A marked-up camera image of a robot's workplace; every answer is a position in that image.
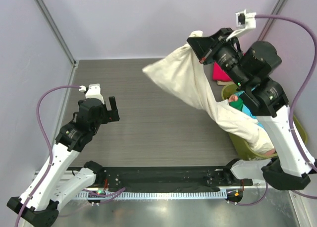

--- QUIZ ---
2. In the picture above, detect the white slotted cable duct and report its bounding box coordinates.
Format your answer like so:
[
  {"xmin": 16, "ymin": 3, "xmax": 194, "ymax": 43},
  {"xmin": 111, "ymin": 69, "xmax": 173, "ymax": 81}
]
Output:
[{"xmin": 73, "ymin": 189, "xmax": 227, "ymax": 201}]

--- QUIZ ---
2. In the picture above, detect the green t shirt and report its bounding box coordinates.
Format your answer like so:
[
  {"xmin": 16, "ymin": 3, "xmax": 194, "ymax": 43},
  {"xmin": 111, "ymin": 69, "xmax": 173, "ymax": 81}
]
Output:
[{"xmin": 228, "ymin": 98, "xmax": 243, "ymax": 111}]

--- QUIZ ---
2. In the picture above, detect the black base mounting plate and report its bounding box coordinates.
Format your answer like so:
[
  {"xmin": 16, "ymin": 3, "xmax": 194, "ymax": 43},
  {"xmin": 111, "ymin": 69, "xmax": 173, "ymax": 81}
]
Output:
[{"xmin": 66, "ymin": 165, "xmax": 254, "ymax": 189}]

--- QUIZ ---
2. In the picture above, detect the olive green plastic basket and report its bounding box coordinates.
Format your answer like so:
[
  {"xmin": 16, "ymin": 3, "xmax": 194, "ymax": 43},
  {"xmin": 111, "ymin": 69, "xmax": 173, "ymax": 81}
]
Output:
[{"xmin": 221, "ymin": 83, "xmax": 308, "ymax": 160}]

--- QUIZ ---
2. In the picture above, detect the folded red t shirt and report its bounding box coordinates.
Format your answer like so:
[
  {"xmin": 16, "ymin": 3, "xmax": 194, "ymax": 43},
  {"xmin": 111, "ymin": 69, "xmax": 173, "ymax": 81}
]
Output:
[{"xmin": 212, "ymin": 63, "xmax": 231, "ymax": 82}]

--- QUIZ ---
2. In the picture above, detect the light blue t shirt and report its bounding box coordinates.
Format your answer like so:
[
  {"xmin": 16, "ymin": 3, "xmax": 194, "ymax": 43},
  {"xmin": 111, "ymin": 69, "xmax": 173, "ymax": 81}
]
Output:
[{"xmin": 242, "ymin": 105, "xmax": 264, "ymax": 128}]

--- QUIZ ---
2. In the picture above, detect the cream white t shirt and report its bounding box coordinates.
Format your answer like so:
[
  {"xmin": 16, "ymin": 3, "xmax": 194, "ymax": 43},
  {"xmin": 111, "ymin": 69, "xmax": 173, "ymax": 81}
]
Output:
[{"xmin": 142, "ymin": 43, "xmax": 275, "ymax": 155}]

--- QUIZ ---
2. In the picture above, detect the aluminium rail profile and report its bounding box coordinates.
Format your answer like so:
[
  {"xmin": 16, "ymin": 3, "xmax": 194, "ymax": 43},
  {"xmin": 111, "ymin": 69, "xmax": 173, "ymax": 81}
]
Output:
[{"xmin": 34, "ymin": 170, "xmax": 302, "ymax": 188}]

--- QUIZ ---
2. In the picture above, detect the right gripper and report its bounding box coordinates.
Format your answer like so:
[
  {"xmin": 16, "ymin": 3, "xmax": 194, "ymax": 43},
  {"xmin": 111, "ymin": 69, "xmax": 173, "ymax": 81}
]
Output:
[{"xmin": 187, "ymin": 28, "xmax": 249, "ymax": 89}]

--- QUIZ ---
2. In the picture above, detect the left aluminium frame post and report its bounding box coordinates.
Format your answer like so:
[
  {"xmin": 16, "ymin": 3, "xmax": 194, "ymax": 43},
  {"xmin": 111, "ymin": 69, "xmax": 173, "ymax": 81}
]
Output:
[{"xmin": 29, "ymin": 0, "xmax": 78, "ymax": 66}]

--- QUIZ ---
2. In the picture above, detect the pink t shirt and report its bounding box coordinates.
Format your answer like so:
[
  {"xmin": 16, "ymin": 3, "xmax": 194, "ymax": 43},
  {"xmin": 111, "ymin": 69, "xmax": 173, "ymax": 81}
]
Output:
[{"xmin": 228, "ymin": 95, "xmax": 239, "ymax": 103}]

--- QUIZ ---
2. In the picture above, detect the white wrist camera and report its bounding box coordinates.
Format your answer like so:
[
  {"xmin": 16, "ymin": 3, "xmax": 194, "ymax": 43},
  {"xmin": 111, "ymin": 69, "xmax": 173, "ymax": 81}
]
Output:
[
  {"xmin": 85, "ymin": 84, "xmax": 105, "ymax": 104},
  {"xmin": 226, "ymin": 9, "xmax": 257, "ymax": 41}
]

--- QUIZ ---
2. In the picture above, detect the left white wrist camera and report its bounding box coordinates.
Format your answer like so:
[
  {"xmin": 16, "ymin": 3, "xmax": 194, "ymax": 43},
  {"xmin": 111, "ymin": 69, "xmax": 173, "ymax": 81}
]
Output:
[{"xmin": 85, "ymin": 84, "xmax": 105, "ymax": 104}]

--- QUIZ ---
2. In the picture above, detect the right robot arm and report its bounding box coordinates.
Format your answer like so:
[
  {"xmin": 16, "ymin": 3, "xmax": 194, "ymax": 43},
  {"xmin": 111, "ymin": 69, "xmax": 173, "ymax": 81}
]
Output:
[{"xmin": 187, "ymin": 28, "xmax": 316, "ymax": 190}]

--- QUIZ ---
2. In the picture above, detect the aluminium frame post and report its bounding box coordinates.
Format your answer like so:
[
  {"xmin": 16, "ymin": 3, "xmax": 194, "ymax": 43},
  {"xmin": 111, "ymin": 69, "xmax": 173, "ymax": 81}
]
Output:
[
  {"xmin": 29, "ymin": 0, "xmax": 78, "ymax": 66},
  {"xmin": 257, "ymin": 0, "xmax": 294, "ymax": 42}
]

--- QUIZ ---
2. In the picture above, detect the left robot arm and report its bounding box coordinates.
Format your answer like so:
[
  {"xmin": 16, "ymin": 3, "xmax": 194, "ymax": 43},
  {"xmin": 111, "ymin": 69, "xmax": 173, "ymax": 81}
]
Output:
[{"xmin": 7, "ymin": 97, "xmax": 120, "ymax": 227}]

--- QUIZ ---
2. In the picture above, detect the right aluminium frame post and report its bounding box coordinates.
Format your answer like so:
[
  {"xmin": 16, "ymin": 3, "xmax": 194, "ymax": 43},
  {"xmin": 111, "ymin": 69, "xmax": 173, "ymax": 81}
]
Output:
[{"xmin": 257, "ymin": 0, "xmax": 294, "ymax": 42}]

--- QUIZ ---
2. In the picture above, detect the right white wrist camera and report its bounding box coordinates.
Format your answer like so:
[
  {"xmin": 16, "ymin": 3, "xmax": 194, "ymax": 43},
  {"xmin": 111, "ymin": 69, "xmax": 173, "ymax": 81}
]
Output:
[{"xmin": 226, "ymin": 9, "xmax": 257, "ymax": 41}]

